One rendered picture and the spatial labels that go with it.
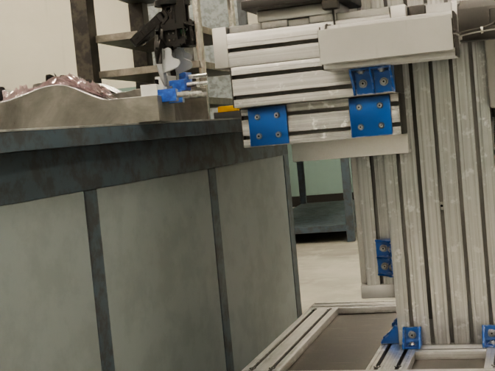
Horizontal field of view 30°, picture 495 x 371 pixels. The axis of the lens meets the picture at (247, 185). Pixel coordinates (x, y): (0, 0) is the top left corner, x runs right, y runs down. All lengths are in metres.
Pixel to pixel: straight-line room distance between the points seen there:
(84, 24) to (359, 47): 4.82
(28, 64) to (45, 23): 0.45
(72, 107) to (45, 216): 0.35
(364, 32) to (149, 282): 0.73
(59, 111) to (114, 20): 7.35
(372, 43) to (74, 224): 0.68
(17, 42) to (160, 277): 7.74
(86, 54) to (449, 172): 4.66
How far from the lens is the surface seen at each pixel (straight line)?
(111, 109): 1.99
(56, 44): 9.58
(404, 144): 2.10
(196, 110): 2.44
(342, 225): 5.93
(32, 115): 2.03
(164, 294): 2.17
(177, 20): 2.33
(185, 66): 2.37
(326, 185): 8.79
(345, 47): 1.87
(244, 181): 2.67
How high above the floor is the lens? 0.76
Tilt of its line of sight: 3 degrees down
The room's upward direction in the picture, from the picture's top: 5 degrees counter-clockwise
